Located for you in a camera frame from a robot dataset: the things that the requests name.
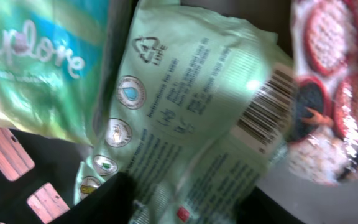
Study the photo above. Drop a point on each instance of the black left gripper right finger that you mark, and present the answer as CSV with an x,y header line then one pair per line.
x,y
259,208

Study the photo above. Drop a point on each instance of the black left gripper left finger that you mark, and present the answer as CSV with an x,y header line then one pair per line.
x,y
111,203

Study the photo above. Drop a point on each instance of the light green wipes packet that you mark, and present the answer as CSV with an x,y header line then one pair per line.
x,y
202,104

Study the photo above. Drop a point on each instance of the green Kleenex tissue pack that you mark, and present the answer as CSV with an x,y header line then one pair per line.
x,y
51,57

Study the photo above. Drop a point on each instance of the grey plastic shopping basket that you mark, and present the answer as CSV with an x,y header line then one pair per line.
x,y
38,173

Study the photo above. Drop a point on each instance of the red patterned snack bag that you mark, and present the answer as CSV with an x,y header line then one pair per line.
x,y
323,147

